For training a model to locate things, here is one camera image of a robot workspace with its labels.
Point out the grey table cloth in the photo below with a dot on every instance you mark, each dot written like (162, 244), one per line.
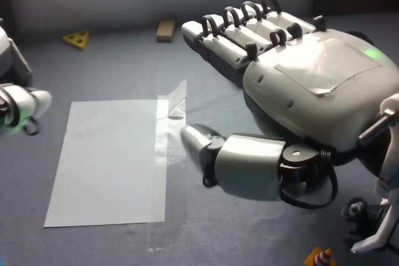
(218, 231)

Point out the white paper sheet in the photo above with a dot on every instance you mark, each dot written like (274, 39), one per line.
(109, 160)

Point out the yellow triangle block with holes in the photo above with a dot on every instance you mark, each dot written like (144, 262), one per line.
(76, 40)

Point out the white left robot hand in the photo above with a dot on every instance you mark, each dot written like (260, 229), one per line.
(22, 97)

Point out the brown wooden block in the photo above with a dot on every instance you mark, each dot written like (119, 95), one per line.
(165, 30)

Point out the toy traffic cone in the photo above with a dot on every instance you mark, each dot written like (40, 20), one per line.
(322, 256)

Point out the clear tape strip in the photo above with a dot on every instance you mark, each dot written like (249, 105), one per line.
(176, 141)

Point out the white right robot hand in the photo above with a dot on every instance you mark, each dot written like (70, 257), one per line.
(311, 85)

